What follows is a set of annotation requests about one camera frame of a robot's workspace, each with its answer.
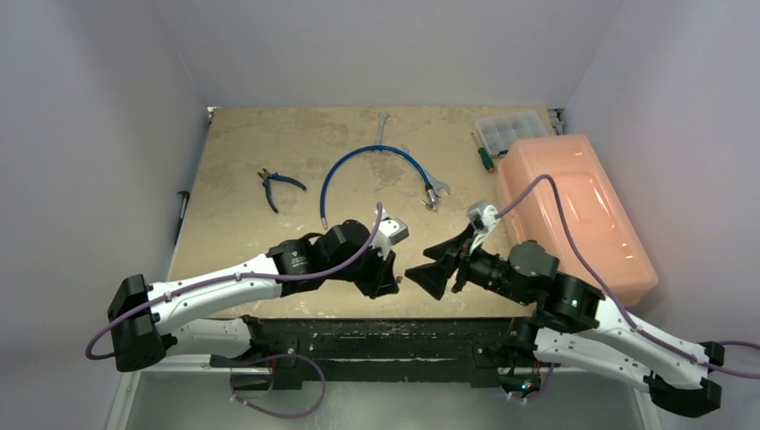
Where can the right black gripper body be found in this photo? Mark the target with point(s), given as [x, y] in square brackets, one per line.
[462, 270]

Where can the green handled screwdriver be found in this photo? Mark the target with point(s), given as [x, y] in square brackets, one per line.
[486, 160]

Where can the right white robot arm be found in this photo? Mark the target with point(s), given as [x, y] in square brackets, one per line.
[575, 324]

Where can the black clamp handle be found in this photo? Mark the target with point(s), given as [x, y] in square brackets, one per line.
[185, 197]

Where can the clear compartment organizer box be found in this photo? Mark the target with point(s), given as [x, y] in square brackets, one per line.
[499, 133]

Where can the small silver wrench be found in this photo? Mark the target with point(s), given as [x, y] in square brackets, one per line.
[382, 119]

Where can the blue handled pliers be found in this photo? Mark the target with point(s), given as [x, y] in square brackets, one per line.
[268, 177]

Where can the silver key bunch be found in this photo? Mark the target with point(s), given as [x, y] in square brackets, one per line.
[429, 205]

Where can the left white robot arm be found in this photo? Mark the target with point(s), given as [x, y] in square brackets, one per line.
[148, 322]

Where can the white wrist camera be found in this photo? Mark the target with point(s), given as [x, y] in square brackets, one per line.
[483, 220]
[390, 231]

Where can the orange translucent plastic toolbox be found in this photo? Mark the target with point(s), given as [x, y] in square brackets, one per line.
[591, 216]

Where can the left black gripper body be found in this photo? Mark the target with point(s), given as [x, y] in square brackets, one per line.
[368, 272]

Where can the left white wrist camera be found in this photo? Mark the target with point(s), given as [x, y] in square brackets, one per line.
[390, 231]

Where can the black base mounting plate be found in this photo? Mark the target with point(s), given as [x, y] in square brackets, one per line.
[386, 350]

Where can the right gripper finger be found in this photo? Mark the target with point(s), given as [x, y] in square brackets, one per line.
[453, 245]
[432, 277]

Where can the large silver wrench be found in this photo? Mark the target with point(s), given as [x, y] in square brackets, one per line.
[433, 187]

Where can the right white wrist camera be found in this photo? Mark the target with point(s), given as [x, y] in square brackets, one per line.
[483, 220]

